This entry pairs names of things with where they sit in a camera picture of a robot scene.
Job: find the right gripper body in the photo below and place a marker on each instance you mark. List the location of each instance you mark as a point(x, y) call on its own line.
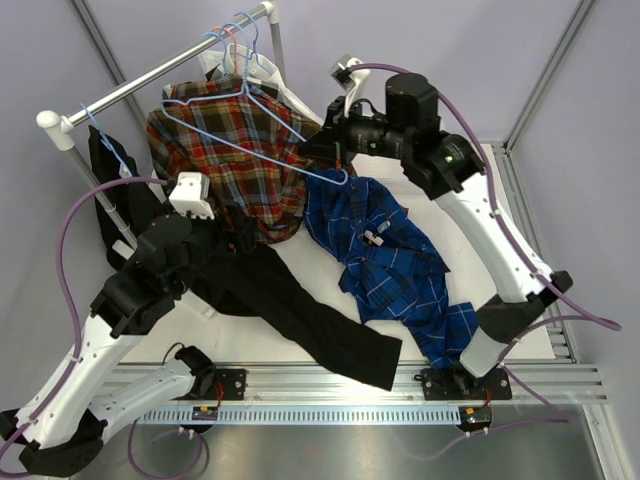
point(356, 135)

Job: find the blue hanger of black shirt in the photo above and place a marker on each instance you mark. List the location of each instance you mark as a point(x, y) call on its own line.
point(124, 170)

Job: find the grey black checked shirt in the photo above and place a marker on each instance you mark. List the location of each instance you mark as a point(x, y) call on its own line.
point(218, 73)

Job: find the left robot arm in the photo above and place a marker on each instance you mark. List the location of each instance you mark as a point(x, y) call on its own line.
point(65, 426)

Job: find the white shirt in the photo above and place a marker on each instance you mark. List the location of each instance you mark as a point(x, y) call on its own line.
point(256, 76)

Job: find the blue hanger of white shirt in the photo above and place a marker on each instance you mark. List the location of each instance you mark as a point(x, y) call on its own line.
point(254, 54)

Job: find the white and steel clothes rack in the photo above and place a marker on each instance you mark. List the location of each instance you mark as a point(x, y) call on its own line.
point(58, 127)

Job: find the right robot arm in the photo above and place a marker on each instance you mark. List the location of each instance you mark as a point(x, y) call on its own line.
point(453, 171)

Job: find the blue plaid shirt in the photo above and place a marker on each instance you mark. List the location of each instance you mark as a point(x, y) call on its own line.
point(391, 267)

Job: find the pink hanger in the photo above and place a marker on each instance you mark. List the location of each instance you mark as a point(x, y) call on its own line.
point(224, 34)

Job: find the red brown plaid shirt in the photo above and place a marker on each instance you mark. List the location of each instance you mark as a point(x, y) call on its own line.
point(274, 195)

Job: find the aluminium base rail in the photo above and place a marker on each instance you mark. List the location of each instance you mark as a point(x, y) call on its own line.
point(560, 383)

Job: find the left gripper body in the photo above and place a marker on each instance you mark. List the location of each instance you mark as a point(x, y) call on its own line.
point(235, 240)

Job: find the white slotted cable duct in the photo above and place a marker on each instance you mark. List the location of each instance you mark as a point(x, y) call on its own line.
point(302, 415)

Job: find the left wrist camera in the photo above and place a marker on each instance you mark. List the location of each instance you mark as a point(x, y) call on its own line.
point(190, 196)

